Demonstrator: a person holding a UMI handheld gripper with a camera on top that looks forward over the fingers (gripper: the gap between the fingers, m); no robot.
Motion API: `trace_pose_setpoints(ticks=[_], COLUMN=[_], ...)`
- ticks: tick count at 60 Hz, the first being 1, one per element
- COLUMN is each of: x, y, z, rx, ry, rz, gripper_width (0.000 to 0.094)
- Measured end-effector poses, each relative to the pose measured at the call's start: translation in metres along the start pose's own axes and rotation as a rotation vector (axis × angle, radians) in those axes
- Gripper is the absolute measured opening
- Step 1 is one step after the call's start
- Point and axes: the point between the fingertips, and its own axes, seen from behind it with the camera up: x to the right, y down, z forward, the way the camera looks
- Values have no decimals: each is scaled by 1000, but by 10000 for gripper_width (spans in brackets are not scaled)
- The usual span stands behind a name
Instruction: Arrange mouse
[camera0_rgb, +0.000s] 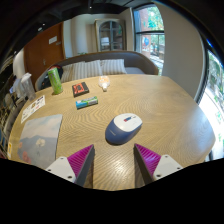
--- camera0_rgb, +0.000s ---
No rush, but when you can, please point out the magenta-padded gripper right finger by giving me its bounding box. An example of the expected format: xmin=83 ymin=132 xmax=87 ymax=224
xmin=133 ymin=143 xmax=184 ymax=185

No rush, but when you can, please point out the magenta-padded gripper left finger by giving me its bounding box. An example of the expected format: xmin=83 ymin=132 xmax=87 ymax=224
xmin=45 ymin=143 xmax=96 ymax=188

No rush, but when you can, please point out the blue and white computer mouse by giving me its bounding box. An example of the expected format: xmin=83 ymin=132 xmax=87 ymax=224
xmin=104 ymin=112 xmax=144 ymax=146

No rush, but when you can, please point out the sky and flower print mouse pad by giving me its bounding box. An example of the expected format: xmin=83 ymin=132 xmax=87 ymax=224
xmin=17 ymin=113 xmax=64 ymax=170

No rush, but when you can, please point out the yellow and white card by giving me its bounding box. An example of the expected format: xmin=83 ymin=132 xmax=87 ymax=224
xmin=7 ymin=141 xmax=14 ymax=160

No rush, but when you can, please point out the white sticker sheet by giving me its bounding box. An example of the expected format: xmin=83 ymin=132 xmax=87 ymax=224
xmin=20 ymin=94 xmax=46 ymax=124

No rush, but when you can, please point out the small green and blue pack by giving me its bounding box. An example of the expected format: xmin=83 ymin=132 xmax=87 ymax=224
xmin=75 ymin=96 xmax=99 ymax=110

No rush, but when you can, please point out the large curved side window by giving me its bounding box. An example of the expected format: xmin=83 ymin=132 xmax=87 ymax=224
xmin=198 ymin=49 xmax=224 ymax=161

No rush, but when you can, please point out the green drink can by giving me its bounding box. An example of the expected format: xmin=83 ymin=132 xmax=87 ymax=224
xmin=47 ymin=66 xmax=64 ymax=96

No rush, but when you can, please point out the small orange and white tube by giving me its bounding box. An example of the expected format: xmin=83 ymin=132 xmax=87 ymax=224
xmin=98 ymin=75 xmax=111 ymax=92

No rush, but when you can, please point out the striped pillow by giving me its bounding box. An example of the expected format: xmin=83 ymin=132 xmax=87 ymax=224
xmin=60 ymin=63 xmax=76 ymax=84
xmin=100 ymin=58 xmax=128 ymax=76
xmin=71 ymin=59 xmax=104 ymax=81

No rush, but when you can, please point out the grey curved sofa bench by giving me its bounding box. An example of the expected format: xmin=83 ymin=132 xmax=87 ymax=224
xmin=34 ymin=50 xmax=160 ymax=92

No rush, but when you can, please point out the brown wooden door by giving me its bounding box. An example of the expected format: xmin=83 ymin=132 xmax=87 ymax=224
xmin=23 ymin=21 xmax=66 ymax=88

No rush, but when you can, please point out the tall black framed window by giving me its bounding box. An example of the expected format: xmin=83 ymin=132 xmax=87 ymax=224
xmin=132 ymin=3 xmax=166 ymax=76

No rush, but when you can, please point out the glass door cabinet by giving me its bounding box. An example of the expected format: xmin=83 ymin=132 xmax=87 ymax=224
xmin=94 ymin=18 xmax=127 ymax=53

